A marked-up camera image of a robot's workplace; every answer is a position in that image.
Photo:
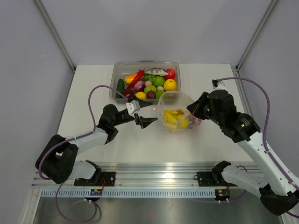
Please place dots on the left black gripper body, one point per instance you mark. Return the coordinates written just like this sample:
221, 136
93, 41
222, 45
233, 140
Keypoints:
123, 119

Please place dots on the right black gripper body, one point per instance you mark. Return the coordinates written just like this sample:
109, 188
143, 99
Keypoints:
203, 110

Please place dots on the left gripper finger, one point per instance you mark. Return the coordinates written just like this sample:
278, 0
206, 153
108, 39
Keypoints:
143, 122
141, 102

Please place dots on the yellow toy banana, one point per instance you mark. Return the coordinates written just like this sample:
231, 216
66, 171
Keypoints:
173, 116

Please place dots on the red toy pear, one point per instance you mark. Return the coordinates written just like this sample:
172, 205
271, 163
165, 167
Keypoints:
195, 121

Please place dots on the clear zip top bag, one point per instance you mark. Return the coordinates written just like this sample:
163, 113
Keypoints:
174, 100

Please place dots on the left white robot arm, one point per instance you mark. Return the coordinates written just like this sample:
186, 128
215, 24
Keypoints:
58, 159

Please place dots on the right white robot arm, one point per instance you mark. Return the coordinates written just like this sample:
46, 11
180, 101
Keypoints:
276, 191

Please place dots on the clear plastic food container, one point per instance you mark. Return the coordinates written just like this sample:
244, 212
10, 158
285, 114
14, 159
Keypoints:
128, 71

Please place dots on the yellow toy lemon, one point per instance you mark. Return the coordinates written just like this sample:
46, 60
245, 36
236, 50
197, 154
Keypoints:
141, 95

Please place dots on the purple toy onion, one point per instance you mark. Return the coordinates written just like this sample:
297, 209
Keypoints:
139, 86

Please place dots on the green toy cucumber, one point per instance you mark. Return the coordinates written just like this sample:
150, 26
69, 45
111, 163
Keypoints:
120, 87

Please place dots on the red toy chili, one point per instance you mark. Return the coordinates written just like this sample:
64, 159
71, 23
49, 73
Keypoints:
137, 78

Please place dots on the orange toy citrus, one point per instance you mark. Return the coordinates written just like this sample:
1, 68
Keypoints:
170, 85

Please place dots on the grey toy fish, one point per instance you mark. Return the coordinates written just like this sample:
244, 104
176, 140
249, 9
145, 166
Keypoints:
157, 72

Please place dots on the red toy tomato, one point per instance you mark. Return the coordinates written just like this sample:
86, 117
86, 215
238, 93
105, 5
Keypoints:
171, 74

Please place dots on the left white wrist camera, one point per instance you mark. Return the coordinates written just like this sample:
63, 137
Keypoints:
133, 107

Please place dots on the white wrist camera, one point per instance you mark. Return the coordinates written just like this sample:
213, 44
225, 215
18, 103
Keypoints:
133, 107
218, 85

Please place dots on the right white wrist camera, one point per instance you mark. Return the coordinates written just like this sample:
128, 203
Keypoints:
218, 85

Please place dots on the aluminium mounting rail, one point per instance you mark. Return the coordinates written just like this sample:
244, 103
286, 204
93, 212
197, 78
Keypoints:
156, 175

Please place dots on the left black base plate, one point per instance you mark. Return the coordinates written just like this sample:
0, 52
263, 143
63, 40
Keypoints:
106, 179

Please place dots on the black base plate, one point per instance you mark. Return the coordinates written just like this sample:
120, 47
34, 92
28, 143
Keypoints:
205, 179
106, 179

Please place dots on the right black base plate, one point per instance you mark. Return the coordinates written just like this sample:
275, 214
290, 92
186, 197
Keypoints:
205, 179

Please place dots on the white slotted cable duct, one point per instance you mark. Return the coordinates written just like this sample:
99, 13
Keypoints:
130, 193

